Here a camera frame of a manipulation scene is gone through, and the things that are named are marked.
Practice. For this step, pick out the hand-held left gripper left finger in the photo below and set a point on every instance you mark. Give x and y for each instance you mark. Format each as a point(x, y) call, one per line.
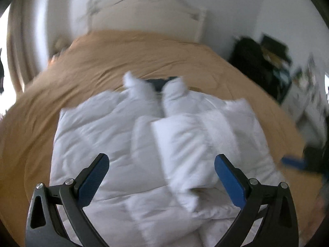
point(93, 177)

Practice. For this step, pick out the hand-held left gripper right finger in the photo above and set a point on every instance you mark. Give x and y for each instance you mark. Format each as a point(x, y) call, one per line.
point(228, 178)

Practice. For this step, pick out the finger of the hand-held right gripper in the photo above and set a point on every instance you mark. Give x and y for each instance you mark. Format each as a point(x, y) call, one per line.
point(293, 162)

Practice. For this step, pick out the white puffy jacket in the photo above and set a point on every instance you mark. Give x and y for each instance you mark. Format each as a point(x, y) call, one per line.
point(144, 139)

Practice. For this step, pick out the white vanity desk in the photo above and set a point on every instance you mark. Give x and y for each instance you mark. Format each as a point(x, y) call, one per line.
point(303, 100)

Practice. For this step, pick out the black shelf unit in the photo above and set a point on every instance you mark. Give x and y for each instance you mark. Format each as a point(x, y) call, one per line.
point(277, 56)

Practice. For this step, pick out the black backpack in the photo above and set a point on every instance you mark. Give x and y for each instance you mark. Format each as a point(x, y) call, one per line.
point(248, 56)

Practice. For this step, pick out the tan bedspread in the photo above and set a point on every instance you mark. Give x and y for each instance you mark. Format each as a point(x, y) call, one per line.
point(115, 54)

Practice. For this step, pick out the pale bedside item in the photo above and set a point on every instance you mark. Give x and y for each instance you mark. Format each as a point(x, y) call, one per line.
point(60, 46)

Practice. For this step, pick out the pale curtain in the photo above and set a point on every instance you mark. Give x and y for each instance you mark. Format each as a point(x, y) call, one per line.
point(23, 43)

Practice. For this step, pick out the white headboard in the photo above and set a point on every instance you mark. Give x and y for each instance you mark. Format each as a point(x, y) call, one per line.
point(144, 12)

